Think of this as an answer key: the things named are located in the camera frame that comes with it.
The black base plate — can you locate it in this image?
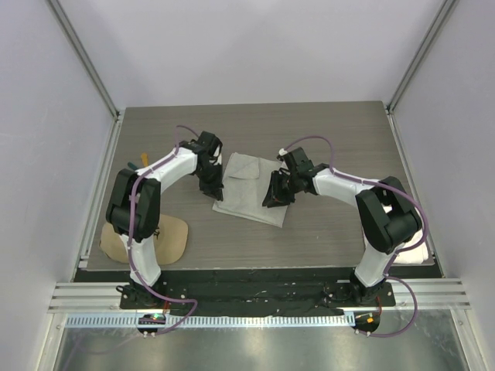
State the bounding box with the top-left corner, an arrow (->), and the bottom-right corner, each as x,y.
116,267 -> 396,318

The grey cloth napkin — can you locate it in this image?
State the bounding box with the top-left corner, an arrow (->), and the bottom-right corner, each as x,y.
212,152 -> 287,228

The aluminium frame post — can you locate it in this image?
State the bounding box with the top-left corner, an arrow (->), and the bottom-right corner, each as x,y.
46,0 -> 121,121
386,0 -> 459,115

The white slotted cable duct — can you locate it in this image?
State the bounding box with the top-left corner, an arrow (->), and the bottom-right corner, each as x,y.
65,312 -> 355,329

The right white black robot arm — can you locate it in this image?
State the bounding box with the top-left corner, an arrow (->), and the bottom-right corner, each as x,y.
262,164 -> 428,305

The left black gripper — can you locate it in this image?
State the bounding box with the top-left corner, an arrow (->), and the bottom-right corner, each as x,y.
195,162 -> 224,202

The purple cable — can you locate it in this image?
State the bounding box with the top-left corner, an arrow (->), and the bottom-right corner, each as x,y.
127,124 -> 200,335
285,134 -> 430,339

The white folded towel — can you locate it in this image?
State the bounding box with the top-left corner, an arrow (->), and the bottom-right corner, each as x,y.
394,230 -> 430,264

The left aluminium frame post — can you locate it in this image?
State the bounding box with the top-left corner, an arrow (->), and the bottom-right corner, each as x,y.
46,0 -> 121,121

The green handled gold utensil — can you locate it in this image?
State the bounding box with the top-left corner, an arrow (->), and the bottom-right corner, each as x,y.
127,162 -> 138,171

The beige cap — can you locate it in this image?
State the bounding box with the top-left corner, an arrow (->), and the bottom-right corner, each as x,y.
99,214 -> 189,265

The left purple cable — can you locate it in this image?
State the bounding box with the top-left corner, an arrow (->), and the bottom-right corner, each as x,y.
127,124 -> 200,335

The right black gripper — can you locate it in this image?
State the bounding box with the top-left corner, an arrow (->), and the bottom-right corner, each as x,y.
262,170 -> 299,208

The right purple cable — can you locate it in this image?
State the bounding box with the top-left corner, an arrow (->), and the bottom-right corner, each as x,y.
285,134 -> 430,339

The right aluminium frame post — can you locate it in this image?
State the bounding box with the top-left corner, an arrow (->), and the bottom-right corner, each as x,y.
386,0 -> 459,115

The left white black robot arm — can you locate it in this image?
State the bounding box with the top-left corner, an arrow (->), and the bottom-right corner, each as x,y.
106,140 -> 224,308

